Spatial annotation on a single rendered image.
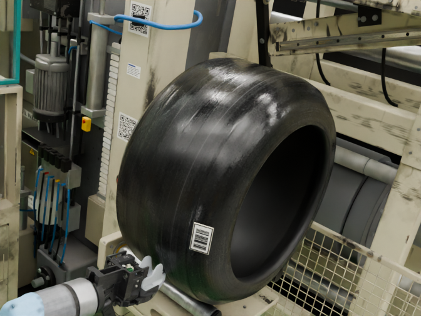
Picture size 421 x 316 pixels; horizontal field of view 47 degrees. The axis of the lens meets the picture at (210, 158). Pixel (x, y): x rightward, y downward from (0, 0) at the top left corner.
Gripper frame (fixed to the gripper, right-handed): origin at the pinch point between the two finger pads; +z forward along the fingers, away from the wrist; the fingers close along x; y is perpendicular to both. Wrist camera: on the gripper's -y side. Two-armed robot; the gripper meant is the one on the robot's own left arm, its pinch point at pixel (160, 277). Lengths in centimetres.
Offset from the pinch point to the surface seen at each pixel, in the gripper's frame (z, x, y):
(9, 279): 4, 62, -38
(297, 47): 50, 11, 54
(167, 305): 11.6, 4.4, -14.3
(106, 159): 17.1, 42.9, 9.7
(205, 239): -3.0, -10.8, 15.8
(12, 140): 0, 64, 9
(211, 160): -2.2, -6.9, 30.4
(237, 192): 2.1, -11.8, 25.4
